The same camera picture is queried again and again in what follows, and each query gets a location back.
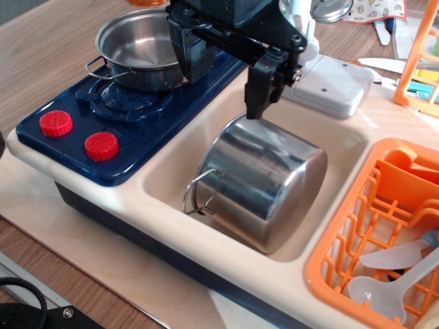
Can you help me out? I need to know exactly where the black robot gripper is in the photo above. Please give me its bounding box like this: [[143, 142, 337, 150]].
[[166, 1, 307, 120]]

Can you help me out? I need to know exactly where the tall steel pot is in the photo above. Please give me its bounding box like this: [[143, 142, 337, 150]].
[[182, 114, 329, 253]]

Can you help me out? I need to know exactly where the steel pot lid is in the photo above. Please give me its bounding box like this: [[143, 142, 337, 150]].
[[310, 0, 353, 23]]

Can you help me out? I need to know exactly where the cream toy kitchen sink unit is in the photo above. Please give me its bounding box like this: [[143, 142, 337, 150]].
[[8, 52, 438, 328]]

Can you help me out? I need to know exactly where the orange upright rack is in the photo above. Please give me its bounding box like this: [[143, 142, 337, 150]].
[[393, 1, 438, 118]]

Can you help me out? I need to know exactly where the white toy faucet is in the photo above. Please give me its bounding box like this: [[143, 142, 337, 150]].
[[279, 1, 374, 119]]

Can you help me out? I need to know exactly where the shallow steel pan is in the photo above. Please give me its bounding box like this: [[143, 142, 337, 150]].
[[85, 8, 187, 92]]

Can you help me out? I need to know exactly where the patterned cloth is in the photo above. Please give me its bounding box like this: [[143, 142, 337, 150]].
[[342, 0, 407, 24]]

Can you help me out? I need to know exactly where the white blue toy utensil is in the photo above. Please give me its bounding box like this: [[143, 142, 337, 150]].
[[373, 21, 391, 46]]

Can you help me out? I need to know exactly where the blue toy stove top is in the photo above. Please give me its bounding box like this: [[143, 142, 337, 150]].
[[16, 50, 246, 186]]

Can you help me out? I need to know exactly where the red stove knob right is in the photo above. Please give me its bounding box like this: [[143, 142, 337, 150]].
[[84, 132, 119, 161]]

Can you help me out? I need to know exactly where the red stove knob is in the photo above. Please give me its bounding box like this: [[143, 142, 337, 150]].
[[84, 132, 119, 161], [39, 110, 73, 137]]

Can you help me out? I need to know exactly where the white plastic knife on table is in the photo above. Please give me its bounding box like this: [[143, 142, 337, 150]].
[[358, 58, 405, 74]]

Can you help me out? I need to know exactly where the red stove knob left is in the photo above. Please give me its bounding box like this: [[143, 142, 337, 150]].
[[39, 110, 73, 137]]

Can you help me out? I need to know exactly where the orange dish drainer rack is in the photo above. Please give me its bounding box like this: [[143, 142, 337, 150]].
[[305, 138, 438, 328]]

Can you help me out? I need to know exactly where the white plastic spoon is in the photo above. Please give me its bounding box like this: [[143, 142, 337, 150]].
[[347, 249, 438, 324]]

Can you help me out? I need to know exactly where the white plastic knife blue handle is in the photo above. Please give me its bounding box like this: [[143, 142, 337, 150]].
[[359, 228, 438, 270]]

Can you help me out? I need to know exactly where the black bracket with screw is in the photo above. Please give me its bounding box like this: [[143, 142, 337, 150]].
[[45, 305, 104, 329]]

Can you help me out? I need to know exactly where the black cable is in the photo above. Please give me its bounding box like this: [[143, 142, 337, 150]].
[[0, 276, 48, 329]]

